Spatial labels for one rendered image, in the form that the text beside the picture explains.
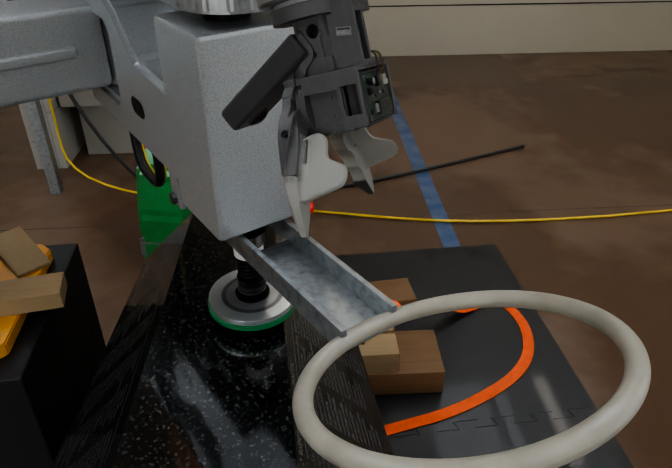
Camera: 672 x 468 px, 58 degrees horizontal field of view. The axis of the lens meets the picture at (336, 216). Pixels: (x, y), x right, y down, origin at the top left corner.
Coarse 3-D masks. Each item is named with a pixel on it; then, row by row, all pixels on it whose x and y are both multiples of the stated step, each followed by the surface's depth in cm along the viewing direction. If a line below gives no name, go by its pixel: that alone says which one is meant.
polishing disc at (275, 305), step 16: (224, 288) 149; (272, 288) 149; (224, 304) 144; (240, 304) 144; (256, 304) 144; (272, 304) 144; (288, 304) 144; (224, 320) 141; (240, 320) 139; (256, 320) 139; (272, 320) 141
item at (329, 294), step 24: (240, 240) 126; (288, 240) 133; (312, 240) 125; (264, 264) 119; (288, 264) 125; (312, 264) 125; (336, 264) 118; (288, 288) 113; (312, 288) 118; (336, 288) 118; (360, 288) 113; (312, 312) 108; (336, 312) 112; (360, 312) 111; (336, 336) 103
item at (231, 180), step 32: (160, 32) 113; (192, 32) 103; (224, 32) 104; (256, 32) 107; (288, 32) 111; (192, 64) 105; (224, 64) 106; (256, 64) 110; (192, 96) 110; (224, 96) 109; (192, 128) 115; (224, 128) 112; (256, 128) 116; (192, 160) 121; (224, 160) 115; (256, 160) 119; (192, 192) 127; (224, 192) 118; (256, 192) 122; (224, 224) 121; (256, 224) 126
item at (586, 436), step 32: (384, 320) 106; (608, 320) 87; (320, 352) 97; (640, 352) 77; (640, 384) 71; (608, 416) 66; (320, 448) 74; (352, 448) 71; (544, 448) 63; (576, 448) 64
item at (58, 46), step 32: (32, 0) 155; (64, 0) 155; (0, 32) 142; (32, 32) 146; (64, 32) 150; (96, 32) 155; (0, 64) 144; (32, 64) 148; (64, 64) 153; (96, 64) 158; (0, 96) 148; (32, 96) 152
